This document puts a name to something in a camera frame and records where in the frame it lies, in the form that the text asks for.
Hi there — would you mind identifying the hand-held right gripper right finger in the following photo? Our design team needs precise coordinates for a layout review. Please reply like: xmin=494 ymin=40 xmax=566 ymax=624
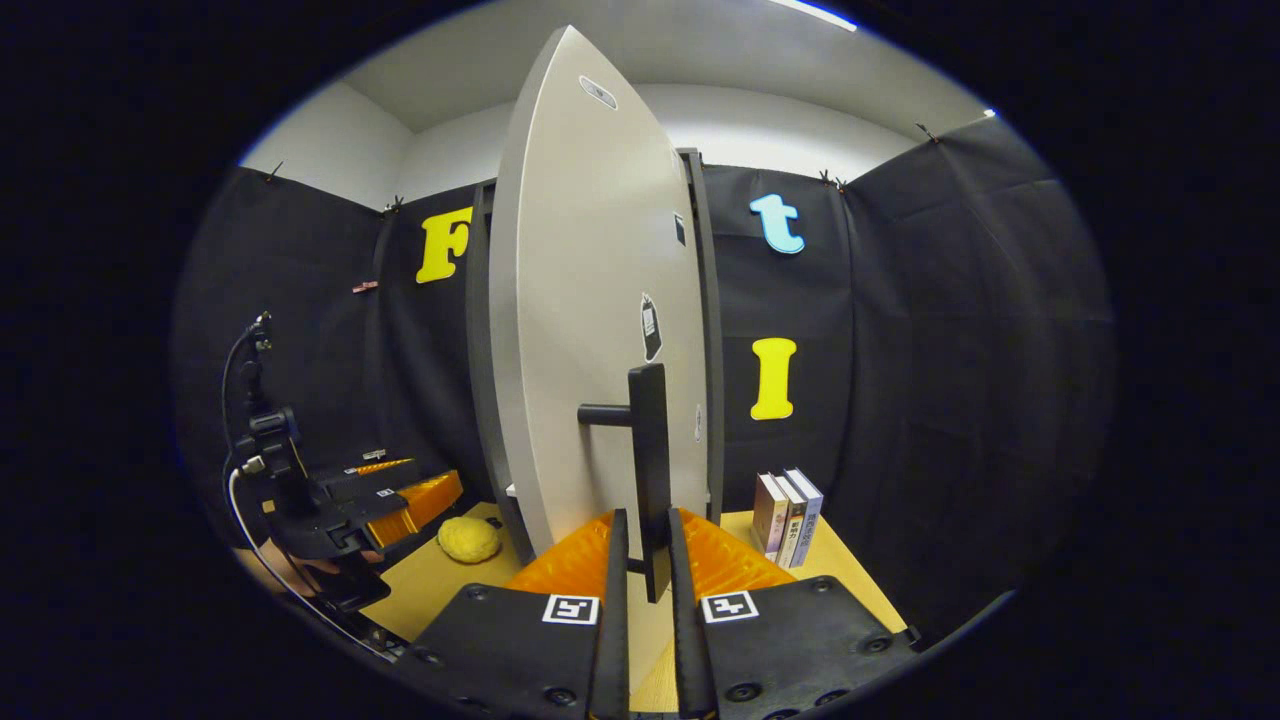
xmin=667 ymin=507 xmax=921 ymax=720

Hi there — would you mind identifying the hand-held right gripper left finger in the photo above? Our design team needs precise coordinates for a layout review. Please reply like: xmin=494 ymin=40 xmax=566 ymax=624
xmin=395 ymin=508 xmax=631 ymax=720

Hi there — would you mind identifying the black cabinet door handle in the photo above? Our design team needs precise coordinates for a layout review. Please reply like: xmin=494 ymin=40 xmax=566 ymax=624
xmin=578 ymin=363 xmax=673 ymax=604

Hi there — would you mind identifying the beige cabinet door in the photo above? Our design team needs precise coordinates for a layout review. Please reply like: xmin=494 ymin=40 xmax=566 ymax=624
xmin=488 ymin=25 xmax=711 ymax=561

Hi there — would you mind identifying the yellow lumpy fruit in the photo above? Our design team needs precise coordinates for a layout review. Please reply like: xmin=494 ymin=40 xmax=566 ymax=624
xmin=438 ymin=516 xmax=502 ymax=564

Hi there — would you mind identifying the black backdrop cloth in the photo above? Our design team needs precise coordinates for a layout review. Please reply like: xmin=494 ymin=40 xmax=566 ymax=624
xmin=170 ymin=115 xmax=1116 ymax=641

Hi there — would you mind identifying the long ceiling light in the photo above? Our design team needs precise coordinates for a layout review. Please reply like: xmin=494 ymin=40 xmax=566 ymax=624
xmin=770 ymin=0 xmax=859 ymax=33

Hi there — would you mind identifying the white cable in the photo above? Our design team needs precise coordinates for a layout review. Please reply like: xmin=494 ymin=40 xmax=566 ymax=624
xmin=226 ymin=462 xmax=401 ymax=664

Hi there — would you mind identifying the black cable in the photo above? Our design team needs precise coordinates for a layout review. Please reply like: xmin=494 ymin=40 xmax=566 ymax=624
xmin=219 ymin=312 xmax=273 ymax=471

